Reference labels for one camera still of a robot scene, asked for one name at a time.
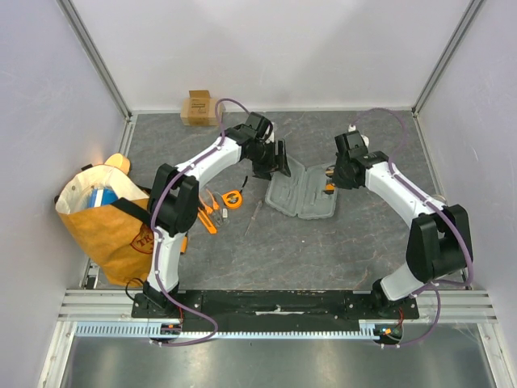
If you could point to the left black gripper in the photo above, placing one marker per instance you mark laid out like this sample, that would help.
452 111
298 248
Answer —
271 166

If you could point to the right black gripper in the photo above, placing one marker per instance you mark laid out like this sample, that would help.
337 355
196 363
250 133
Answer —
341 175

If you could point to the grey plastic tool case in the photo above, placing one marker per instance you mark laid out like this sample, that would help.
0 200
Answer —
303 193

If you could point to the orange pliers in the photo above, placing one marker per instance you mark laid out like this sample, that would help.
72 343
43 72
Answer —
212 207

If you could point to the orange utility knife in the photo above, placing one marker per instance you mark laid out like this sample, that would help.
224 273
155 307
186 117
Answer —
207 221

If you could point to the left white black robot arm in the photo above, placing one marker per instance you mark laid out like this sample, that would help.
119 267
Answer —
174 201

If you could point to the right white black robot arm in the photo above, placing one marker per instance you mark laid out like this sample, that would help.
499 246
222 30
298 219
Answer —
439 241

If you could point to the orange bit holder set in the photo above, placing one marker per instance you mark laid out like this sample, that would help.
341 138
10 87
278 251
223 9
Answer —
330 187

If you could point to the thin metal screwdriver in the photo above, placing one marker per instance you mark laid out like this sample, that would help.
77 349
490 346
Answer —
259 205

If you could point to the orange tape measure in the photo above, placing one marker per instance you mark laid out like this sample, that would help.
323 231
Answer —
232 199

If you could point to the small cardboard box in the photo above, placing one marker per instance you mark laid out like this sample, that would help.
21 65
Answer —
200 109

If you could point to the orange black screwdriver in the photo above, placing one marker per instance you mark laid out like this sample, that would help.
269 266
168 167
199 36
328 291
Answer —
184 245

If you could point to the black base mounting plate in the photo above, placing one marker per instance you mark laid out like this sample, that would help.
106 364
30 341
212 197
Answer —
219 304

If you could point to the tan wooden object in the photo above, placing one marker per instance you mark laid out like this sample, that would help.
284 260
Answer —
120 162

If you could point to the brown paper tote bag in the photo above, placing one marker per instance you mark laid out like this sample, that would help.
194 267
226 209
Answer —
122 245

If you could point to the blue box in bag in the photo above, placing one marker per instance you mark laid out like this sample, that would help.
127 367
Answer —
101 196

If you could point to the aluminium frame rail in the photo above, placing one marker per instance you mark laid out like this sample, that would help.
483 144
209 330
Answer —
457 305

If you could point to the white slotted cable duct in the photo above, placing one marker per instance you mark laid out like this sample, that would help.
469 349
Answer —
164 331

